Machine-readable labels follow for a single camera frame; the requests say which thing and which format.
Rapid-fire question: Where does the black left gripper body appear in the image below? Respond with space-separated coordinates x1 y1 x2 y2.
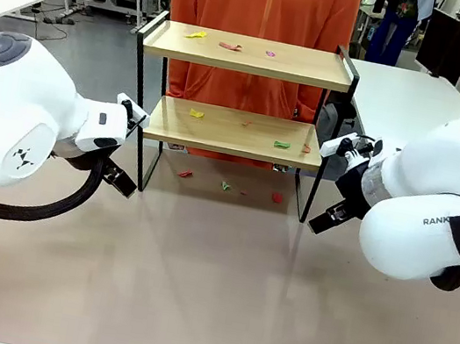
51 140 126 184

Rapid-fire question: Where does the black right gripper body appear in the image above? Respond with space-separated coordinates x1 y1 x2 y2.
327 154 378 223

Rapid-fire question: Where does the wood and black metal shelf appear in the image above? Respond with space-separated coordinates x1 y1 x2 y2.
111 6 366 229

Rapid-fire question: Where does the black office chair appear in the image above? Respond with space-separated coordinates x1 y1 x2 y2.
312 98 359 156

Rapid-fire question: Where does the large white desk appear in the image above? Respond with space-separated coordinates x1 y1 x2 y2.
337 58 460 155

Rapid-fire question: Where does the black monitor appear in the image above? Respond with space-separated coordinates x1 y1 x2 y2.
412 5 460 88

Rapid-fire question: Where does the long red paper scrap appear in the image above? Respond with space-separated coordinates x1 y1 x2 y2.
217 40 244 54

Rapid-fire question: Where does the person in orange jacket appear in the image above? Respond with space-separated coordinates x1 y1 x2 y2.
144 0 362 181

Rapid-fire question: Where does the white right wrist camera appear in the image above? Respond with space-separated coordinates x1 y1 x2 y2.
320 127 385 167

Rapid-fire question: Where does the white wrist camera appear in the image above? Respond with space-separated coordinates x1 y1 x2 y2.
111 92 155 133
320 127 385 167

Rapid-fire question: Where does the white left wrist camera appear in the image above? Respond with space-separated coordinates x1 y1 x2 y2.
111 92 155 133

